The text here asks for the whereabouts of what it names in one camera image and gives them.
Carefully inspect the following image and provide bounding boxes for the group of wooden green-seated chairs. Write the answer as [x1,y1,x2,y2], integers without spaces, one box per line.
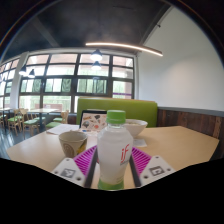
[0,108,70,136]

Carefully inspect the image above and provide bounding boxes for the black-framed window wall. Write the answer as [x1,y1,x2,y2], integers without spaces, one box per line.
[0,53,136,114]

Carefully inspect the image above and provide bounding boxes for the light wooden dining table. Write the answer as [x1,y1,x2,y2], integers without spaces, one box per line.
[28,107,59,129]

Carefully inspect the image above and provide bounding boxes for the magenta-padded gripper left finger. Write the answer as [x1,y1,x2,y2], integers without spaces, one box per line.
[51,144,100,189]

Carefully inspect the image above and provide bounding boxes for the white paper sheets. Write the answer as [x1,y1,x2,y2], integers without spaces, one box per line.
[45,123,80,136]

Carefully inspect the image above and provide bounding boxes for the curved linear ceiling light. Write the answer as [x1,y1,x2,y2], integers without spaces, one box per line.
[84,41,164,58]

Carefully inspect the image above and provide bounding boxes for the green upholstered bench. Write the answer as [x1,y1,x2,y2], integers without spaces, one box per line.
[75,97,159,128]

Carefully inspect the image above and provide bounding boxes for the small white paper packet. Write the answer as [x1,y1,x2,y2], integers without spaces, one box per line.
[132,138,148,148]

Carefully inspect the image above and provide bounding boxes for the group of pendant lamps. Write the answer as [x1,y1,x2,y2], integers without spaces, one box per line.
[18,49,104,79]

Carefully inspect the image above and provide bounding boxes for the beige patterned paper cup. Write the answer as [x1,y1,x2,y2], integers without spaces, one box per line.
[58,130,89,159]

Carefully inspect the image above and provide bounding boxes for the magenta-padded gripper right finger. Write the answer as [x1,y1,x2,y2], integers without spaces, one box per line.
[128,146,177,188]

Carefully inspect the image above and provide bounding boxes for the white ceramic bowl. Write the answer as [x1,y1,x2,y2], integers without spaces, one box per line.
[123,118,149,139]

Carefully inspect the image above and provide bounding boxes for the clear green-capped drink bottle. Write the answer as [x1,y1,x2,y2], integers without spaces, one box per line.
[96,109,134,192]

